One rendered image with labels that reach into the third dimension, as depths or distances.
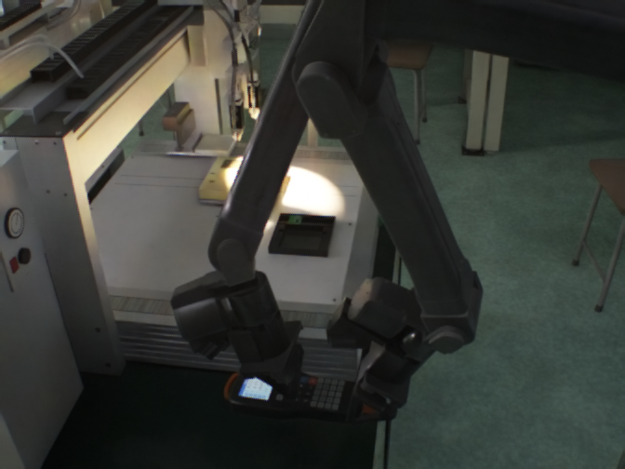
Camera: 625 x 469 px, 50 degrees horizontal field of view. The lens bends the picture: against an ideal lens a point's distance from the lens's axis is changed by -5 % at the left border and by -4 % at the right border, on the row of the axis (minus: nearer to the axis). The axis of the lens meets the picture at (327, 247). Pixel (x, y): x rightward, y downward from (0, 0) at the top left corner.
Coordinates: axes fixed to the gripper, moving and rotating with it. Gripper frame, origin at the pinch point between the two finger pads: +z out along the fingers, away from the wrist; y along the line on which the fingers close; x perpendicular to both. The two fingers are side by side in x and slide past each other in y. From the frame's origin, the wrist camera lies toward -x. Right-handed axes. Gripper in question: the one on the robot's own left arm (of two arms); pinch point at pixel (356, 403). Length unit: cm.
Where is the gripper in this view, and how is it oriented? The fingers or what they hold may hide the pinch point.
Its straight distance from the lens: 102.6
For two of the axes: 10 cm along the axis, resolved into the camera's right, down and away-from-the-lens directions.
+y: -2.0, 5.5, -8.1
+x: 8.5, 5.0, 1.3
